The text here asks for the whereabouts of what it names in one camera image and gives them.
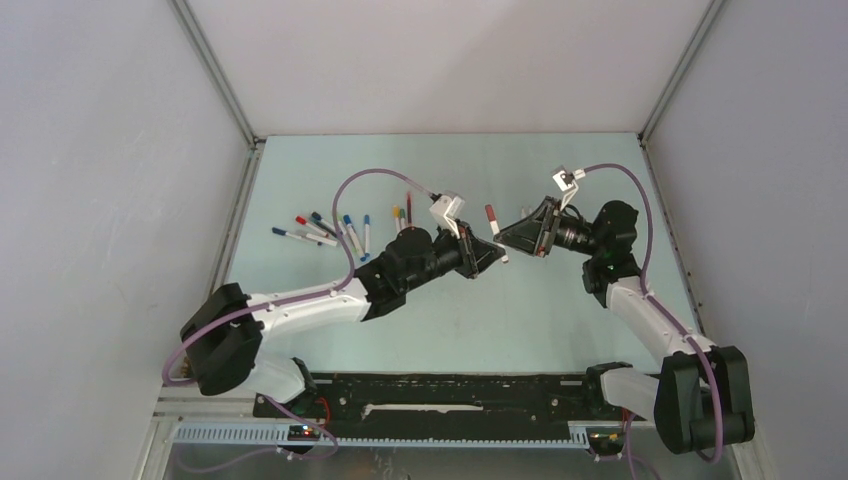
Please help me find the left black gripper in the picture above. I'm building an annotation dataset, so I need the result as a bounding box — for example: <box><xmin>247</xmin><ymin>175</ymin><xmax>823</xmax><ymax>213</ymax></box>
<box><xmin>401</xmin><ymin>218</ymin><xmax>504</xmax><ymax>292</ymax></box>

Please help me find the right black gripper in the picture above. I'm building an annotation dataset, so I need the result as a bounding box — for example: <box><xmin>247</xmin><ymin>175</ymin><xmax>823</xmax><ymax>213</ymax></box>
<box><xmin>493</xmin><ymin>197</ymin><xmax>603</xmax><ymax>258</ymax></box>

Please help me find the brown cap marker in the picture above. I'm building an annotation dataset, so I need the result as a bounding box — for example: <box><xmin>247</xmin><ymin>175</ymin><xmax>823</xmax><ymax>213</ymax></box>
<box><xmin>484</xmin><ymin>204</ymin><xmax>509</xmax><ymax>264</ymax></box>

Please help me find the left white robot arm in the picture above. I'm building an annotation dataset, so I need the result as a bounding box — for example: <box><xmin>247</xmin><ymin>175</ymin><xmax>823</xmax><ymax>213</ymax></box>
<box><xmin>180</xmin><ymin>223</ymin><xmax>505</xmax><ymax>417</ymax></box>

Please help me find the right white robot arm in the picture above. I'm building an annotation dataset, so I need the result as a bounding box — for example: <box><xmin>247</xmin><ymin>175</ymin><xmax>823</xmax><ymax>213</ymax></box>
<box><xmin>486</xmin><ymin>197</ymin><xmax>755</xmax><ymax>454</ymax></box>

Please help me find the blue cap thin marker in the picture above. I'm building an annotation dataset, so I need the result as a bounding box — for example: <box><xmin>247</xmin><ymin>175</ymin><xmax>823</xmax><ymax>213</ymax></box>
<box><xmin>363</xmin><ymin>214</ymin><xmax>371</xmax><ymax>261</ymax></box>

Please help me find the blue cap thick marker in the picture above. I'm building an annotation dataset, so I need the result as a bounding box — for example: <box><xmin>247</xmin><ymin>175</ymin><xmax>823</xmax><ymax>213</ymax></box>
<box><xmin>342</xmin><ymin>214</ymin><xmax>367</xmax><ymax>262</ymax></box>

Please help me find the grey cap white marker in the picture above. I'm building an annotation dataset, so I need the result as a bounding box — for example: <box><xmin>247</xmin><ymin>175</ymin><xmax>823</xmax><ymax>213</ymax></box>
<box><xmin>298</xmin><ymin>231</ymin><xmax>338</xmax><ymax>247</ymax></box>

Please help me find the navy cap marker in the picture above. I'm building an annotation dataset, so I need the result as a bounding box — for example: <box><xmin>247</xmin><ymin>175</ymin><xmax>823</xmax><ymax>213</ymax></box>
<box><xmin>310</xmin><ymin>211</ymin><xmax>344</xmax><ymax>238</ymax></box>

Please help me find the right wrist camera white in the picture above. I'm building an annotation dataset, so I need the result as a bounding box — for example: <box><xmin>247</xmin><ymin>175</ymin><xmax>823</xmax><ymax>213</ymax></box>
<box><xmin>552</xmin><ymin>166</ymin><xmax>586</xmax><ymax>211</ymax></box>

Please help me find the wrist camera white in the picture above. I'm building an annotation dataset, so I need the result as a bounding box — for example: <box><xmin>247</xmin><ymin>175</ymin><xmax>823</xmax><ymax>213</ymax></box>
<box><xmin>429</xmin><ymin>192</ymin><xmax>466</xmax><ymax>239</ymax></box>
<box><xmin>552</xmin><ymin>166</ymin><xmax>586</xmax><ymax>211</ymax></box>

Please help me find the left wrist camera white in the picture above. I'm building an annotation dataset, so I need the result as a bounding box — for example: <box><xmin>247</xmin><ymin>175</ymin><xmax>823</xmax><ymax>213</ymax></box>
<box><xmin>429</xmin><ymin>192</ymin><xmax>466</xmax><ymax>239</ymax></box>

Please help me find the aluminium frame rail right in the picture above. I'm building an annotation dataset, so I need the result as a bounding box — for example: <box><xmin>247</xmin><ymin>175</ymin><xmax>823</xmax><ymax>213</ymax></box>
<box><xmin>638</xmin><ymin>1</ymin><xmax>732</xmax><ymax>333</ymax></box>

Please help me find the aluminium frame rail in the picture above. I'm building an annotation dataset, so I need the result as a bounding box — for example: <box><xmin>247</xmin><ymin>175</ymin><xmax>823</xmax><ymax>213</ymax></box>
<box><xmin>638</xmin><ymin>1</ymin><xmax>732</xmax><ymax>333</ymax></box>
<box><xmin>166</xmin><ymin>0</ymin><xmax>266</xmax><ymax>293</ymax></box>

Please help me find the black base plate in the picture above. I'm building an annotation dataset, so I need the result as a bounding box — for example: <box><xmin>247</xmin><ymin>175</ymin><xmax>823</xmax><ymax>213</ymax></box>
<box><xmin>252</xmin><ymin>372</ymin><xmax>664</xmax><ymax>442</ymax></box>

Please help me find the aluminium frame rail left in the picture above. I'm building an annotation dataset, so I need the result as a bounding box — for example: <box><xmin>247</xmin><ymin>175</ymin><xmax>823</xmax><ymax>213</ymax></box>
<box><xmin>166</xmin><ymin>0</ymin><xmax>266</xmax><ymax>293</ymax></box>

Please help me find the grey cable duct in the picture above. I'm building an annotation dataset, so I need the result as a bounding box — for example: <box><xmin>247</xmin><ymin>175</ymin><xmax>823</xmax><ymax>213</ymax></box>
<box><xmin>172</xmin><ymin>422</ymin><xmax>604</xmax><ymax>450</ymax></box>

